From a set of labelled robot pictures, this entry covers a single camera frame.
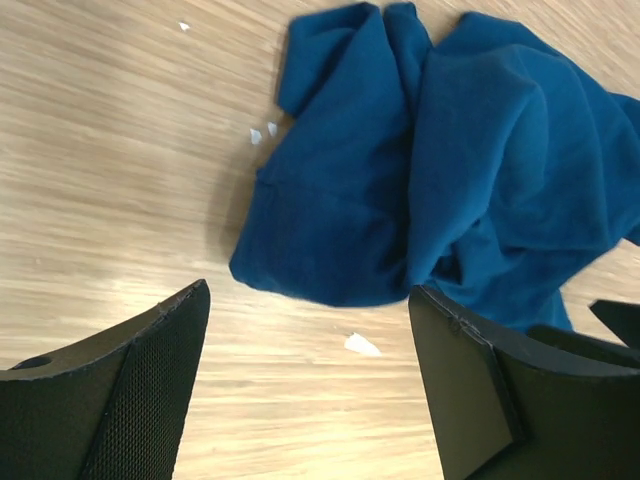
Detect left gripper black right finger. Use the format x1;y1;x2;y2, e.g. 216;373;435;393
409;287;639;479

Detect blue t shirt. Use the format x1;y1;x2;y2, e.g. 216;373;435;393
230;3;639;331

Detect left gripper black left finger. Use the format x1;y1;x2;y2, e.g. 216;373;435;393
1;280;211;479

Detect white paper scrap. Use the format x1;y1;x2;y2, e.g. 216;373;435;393
344;333;381;357

